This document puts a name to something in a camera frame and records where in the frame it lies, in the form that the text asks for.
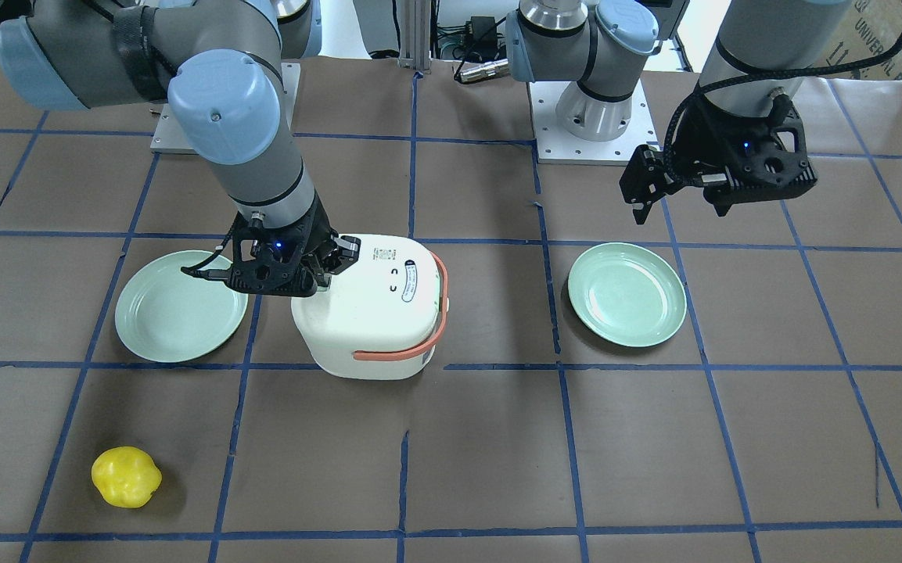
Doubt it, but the green plate near right arm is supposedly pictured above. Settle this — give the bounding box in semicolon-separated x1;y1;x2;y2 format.
566;242;687;348

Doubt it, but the orange rice cooker handle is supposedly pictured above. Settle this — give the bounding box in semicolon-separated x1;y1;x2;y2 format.
353;252;448;361

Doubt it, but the cardboard box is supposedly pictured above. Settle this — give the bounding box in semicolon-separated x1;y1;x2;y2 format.
816;1;902;80

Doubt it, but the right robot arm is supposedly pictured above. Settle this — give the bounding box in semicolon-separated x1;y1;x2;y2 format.
0;1;360;298

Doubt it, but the black power adapter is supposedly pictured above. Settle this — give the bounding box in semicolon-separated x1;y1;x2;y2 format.
465;16;498;60

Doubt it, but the yellow toy bell pepper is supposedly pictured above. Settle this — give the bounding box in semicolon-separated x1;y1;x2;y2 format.
91;446;164;509

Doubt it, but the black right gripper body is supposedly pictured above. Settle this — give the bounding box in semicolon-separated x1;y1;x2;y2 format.
223;195;361;298

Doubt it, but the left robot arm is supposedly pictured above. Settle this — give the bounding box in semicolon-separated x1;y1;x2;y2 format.
505;1;902;224

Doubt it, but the green plate near left arm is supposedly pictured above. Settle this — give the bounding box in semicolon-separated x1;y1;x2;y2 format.
114;250;248;363

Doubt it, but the white rice cooker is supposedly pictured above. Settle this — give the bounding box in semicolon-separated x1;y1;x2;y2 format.
290;234;440;380

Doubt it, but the aluminium frame post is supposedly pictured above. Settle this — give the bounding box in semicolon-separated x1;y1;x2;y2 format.
396;1;437;75

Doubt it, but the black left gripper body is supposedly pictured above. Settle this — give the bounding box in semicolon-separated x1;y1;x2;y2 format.
619;94;818;206

